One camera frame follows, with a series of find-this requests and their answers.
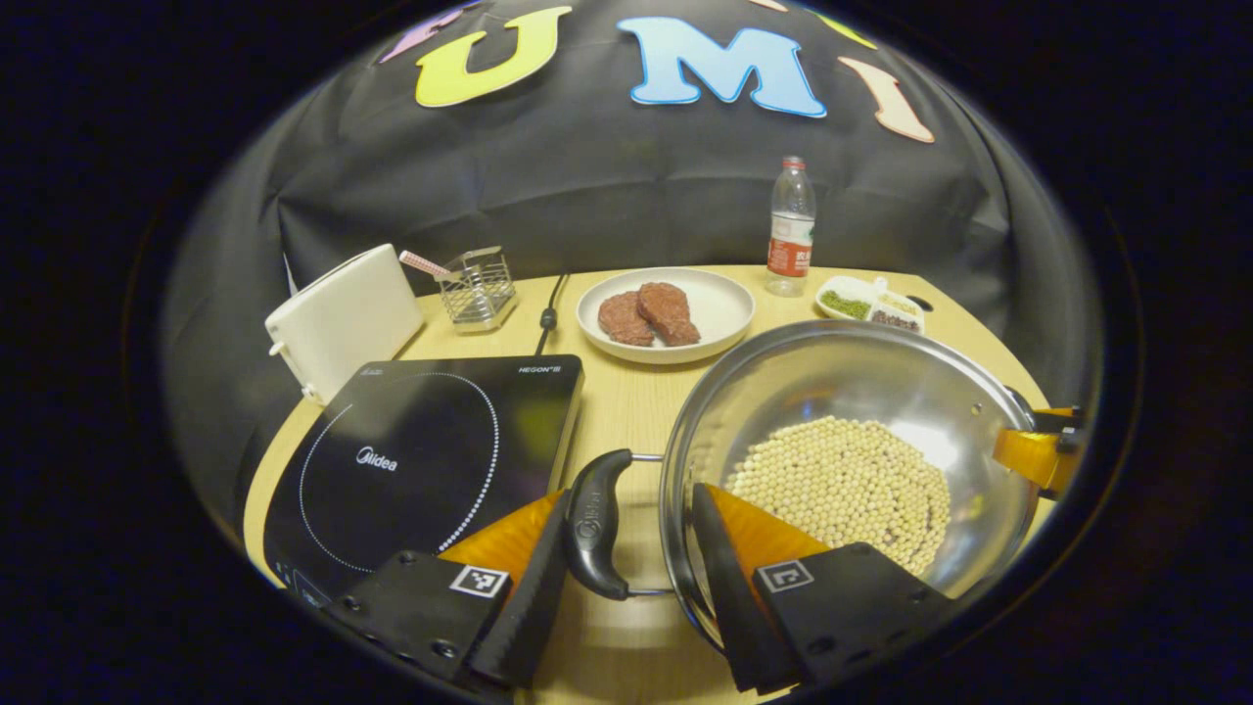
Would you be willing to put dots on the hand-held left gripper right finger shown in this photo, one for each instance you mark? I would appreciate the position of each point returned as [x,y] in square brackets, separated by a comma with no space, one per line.
[729,597]

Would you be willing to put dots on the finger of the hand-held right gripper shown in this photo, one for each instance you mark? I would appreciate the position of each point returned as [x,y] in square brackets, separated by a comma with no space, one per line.
[1028,455]
[1059,421]

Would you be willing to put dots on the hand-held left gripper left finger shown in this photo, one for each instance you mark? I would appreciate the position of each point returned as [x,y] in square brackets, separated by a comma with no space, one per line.
[529,607]

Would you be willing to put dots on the black induction cooktop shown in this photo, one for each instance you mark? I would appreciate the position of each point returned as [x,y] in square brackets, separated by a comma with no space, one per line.
[411,460]

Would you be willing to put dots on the pile of soybeans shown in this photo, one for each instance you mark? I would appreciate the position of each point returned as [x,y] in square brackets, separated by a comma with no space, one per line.
[842,480]

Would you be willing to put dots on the white divided bean dish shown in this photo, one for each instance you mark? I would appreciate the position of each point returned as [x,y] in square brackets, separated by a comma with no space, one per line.
[861,304]

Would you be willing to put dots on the white round plate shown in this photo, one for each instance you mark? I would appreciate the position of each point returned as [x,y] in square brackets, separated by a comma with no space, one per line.
[724,313]

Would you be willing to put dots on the red meat patty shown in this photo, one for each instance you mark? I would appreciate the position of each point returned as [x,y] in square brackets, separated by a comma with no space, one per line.
[671,313]
[625,318]

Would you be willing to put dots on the clear plastic water bottle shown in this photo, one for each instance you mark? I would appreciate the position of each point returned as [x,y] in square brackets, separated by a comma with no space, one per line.
[791,245]

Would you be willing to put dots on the white toaster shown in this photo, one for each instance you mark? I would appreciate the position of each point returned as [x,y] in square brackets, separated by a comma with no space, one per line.
[343,318]

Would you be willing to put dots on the pink striped straw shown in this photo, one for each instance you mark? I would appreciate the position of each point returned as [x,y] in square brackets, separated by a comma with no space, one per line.
[423,263]

